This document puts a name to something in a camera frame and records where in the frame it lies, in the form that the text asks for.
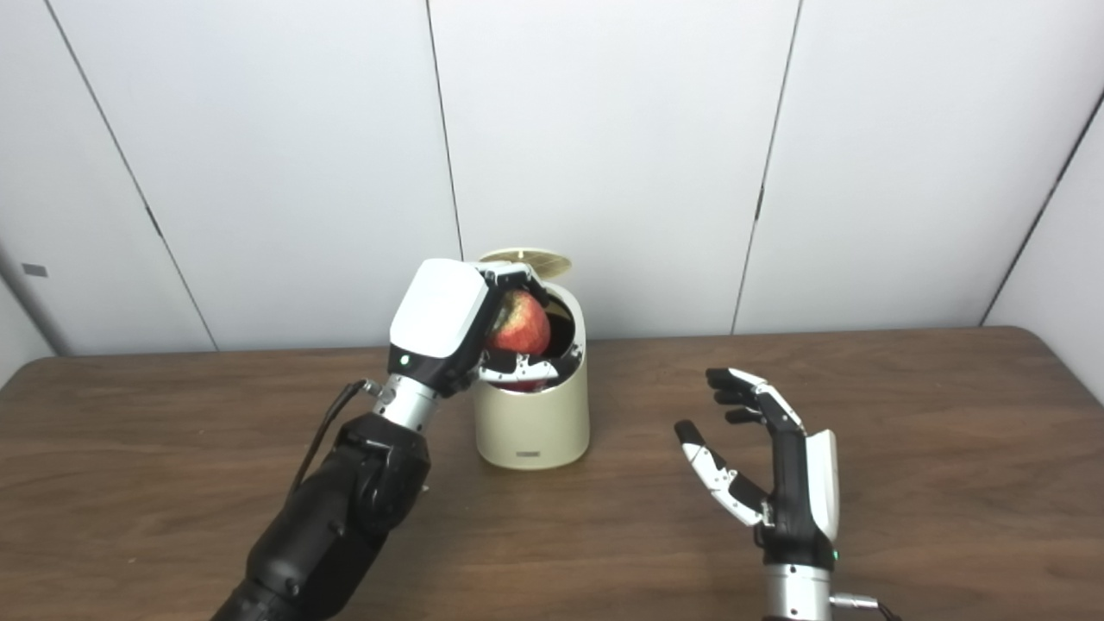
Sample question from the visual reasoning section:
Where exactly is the cream round bin lid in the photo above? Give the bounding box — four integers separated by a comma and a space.
479, 248, 574, 281

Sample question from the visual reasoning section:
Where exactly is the red apple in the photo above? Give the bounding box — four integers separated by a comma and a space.
485, 289, 553, 393

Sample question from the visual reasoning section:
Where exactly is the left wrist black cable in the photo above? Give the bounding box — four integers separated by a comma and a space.
289, 379, 380, 497

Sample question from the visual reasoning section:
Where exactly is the cream-colored round bin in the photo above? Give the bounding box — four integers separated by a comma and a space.
472, 280, 592, 472

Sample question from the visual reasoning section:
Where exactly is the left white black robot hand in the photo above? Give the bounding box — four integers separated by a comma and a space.
387, 258, 580, 399

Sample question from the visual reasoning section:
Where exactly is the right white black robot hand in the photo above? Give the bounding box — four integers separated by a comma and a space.
674, 367, 840, 570

